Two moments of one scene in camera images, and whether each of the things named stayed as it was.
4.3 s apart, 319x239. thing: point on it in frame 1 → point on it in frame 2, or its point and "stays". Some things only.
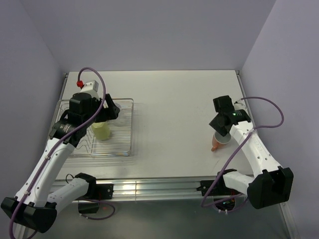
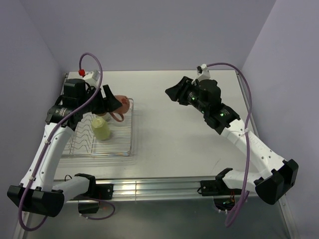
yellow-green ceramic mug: x=101 y=130 stays
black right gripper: x=214 y=123 → x=179 y=90
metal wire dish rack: x=120 y=142 stays
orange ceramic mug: x=220 y=142 → x=123 y=109
